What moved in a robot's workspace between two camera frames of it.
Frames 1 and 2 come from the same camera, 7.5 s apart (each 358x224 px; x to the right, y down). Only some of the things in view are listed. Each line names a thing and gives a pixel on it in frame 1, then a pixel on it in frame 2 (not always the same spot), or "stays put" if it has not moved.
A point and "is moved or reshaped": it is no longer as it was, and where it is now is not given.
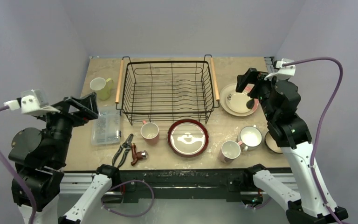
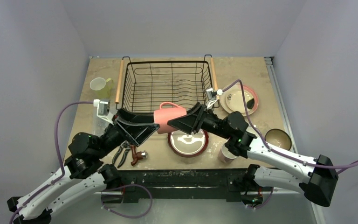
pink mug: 150,132 is moved or reshaped
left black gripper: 86,104 → 138,133
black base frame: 234,186 stays put
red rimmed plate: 187,138 stays put
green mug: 102,88 stays put
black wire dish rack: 167,90 stays put
